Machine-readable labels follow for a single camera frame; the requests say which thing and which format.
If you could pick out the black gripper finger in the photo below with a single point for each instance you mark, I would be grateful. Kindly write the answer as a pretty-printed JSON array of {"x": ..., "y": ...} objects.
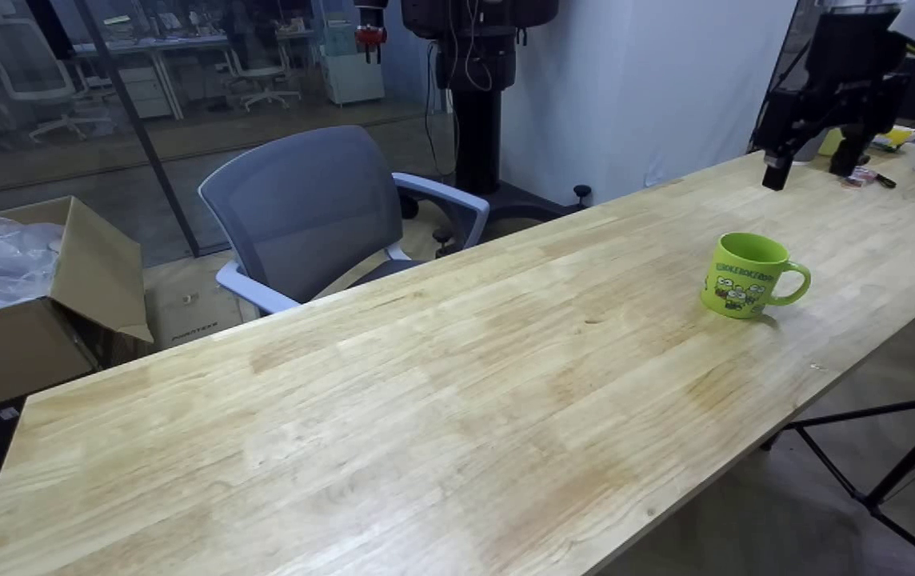
[
  {"x": 849, "y": 146},
  {"x": 780, "y": 147}
]

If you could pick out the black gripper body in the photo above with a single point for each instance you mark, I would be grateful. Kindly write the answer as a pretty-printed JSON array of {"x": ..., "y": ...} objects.
[{"x": 851, "y": 60}]

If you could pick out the green plastic mug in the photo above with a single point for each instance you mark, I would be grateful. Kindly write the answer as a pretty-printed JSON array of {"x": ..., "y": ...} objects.
[{"x": 741, "y": 283}]

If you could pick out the small black tool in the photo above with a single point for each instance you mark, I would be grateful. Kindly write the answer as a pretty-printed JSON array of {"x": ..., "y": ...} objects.
[{"x": 884, "y": 179}]

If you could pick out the red hanging tool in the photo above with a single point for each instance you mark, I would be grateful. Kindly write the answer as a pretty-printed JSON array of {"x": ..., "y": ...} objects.
[{"x": 371, "y": 35}]

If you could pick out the white background cabinet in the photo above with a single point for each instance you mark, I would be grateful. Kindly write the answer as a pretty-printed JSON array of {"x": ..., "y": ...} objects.
[{"x": 351, "y": 67}]

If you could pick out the grey mesh office chair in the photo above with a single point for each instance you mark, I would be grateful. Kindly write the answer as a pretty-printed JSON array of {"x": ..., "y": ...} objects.
[{"x": 309, "y": 211}]

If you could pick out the white background office chair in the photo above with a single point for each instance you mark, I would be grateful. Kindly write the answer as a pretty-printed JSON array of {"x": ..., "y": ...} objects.
[
  {"x": 260, "y": 82},
  {"x": 26, "y": 67}
]

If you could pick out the black slanted pole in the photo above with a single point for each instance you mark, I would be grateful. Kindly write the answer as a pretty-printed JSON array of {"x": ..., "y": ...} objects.
[{"x": 140, "y": 140}]

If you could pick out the brown cardboard box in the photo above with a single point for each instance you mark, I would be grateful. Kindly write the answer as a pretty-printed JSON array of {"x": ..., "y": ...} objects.
[{"x": 95, "y": 275}]

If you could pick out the clear plastic wrap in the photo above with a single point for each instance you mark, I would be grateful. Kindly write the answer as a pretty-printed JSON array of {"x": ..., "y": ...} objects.
[{"x": 3, "y": 259}]

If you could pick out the black pedestal stand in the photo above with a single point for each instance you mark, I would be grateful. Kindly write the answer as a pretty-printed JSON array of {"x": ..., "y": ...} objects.
[{"x": 474, "y": 115}]

